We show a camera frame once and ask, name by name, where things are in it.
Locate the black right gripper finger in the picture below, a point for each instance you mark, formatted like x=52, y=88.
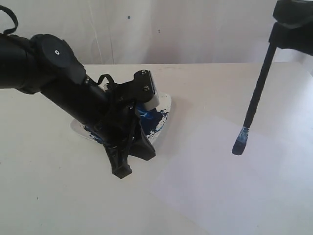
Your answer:
x=293, y=13
x=299, y=38

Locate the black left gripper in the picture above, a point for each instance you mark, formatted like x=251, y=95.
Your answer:
x=113, y=120

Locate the black paintbrush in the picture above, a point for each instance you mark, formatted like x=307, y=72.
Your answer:
x=241, y=140

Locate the white paper sheet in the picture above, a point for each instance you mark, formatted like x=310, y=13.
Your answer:
x=268, y=190

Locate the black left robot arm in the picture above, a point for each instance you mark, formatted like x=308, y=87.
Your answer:
x=46, y=64

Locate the white plate with blue paint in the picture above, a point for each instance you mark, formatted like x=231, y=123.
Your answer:
x=151, y=121

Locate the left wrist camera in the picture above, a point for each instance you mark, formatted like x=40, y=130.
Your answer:
x=141, y=89

